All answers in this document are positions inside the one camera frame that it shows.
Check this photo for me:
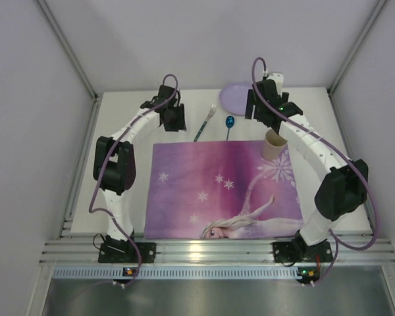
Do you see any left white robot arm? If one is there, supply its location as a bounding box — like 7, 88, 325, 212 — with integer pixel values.
88, 84, 186, 242

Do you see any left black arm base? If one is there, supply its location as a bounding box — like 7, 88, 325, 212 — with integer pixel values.
98, 241, 157, 263

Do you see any lilac plastic plate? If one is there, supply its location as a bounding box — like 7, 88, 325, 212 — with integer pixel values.
219, 82, 251, 116

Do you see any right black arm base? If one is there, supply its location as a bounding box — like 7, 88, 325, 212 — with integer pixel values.
272, 240, 333, 265

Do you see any right aluminium frame post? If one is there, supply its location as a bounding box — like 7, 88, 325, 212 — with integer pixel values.
327, 0, 389, 97

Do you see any beige paper cup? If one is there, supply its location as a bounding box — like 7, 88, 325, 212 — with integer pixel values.
261, 129, 288, 161

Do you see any aluminium mounting rail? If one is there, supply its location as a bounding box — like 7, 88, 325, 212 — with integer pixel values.
39, 235, 395, 266

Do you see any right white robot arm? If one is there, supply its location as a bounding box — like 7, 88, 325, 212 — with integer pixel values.
245, 71, 368, 247

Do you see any fork with teal handle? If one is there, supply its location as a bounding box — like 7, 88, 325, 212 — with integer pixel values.
194, 104, 217, 142

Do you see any blue metallic spoon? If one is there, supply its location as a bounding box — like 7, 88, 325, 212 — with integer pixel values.
225, 116, 235, 141

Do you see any aluminium frame post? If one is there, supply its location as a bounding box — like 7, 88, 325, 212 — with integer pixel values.
327, 0, 389, 97
34, 0, 98, 101

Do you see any left aluminium frame post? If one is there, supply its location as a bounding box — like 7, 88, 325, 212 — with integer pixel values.
34, 0, 98, 101

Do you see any purple printed placemat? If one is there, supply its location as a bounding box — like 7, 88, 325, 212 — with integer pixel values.
144, 141, 303, 239

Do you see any perforated cable duct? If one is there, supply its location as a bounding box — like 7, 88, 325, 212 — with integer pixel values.
54, 265, 320, 279

